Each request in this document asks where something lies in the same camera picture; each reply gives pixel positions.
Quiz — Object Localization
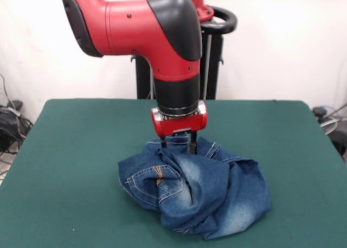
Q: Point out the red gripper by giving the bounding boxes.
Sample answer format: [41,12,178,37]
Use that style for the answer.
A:
[150,100,209,154]

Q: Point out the blue denim jeans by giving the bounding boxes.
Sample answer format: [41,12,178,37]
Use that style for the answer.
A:
[118,135,273,241]

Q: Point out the dark green table cloth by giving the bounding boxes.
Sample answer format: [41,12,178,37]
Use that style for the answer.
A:
[0,98,347,248]

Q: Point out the dark grey stand base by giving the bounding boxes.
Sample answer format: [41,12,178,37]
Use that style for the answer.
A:
[329,124,347,162]

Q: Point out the black power adapter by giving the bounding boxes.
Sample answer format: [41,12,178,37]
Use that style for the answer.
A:
[7,99,24,111]

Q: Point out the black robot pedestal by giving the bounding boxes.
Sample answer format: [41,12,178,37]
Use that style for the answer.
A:
[130,5,238,100]

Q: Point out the black cable tangle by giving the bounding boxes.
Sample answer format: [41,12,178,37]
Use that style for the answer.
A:
[0,73,35,178]

